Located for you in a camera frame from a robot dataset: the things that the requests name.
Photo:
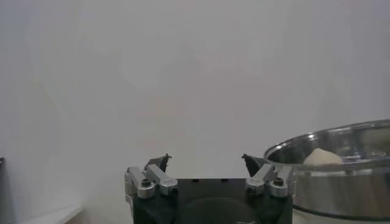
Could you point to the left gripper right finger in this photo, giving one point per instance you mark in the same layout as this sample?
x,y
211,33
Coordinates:
x,y
265,179

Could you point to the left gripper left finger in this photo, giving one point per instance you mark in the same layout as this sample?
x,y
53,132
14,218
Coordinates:
x,y
152,179

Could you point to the white steamed baozi bun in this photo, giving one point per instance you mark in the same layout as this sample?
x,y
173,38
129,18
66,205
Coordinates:
x,y
323,158

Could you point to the perforated steel steamer basket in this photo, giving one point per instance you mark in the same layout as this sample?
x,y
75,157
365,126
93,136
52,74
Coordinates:
x,y
350,191

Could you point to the white side table with adapter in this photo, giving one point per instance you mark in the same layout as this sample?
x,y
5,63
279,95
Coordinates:
x,y
51,216

